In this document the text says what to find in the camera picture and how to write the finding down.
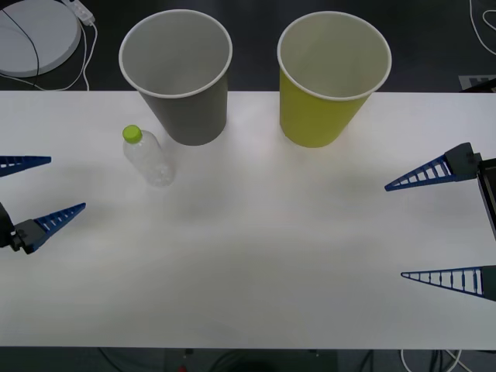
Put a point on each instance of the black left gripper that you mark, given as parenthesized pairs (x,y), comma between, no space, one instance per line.
(4,236)

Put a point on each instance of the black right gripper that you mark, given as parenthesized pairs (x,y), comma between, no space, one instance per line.
(489,186)

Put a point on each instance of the clear bottle with green cap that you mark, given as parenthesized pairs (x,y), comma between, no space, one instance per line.
(149,159)

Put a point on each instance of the grey floor socket box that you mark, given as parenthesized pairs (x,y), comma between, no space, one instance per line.
(476,83)

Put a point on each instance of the white round floor base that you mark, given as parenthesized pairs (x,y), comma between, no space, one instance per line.
(50,35)

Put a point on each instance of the grey plastic bin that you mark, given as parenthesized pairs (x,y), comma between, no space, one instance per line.
(186,112)

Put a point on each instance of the yellow-green plastic bin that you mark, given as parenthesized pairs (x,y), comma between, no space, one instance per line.
(314,120)

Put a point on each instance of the white power strip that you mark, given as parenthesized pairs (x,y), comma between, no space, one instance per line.
(82,11)

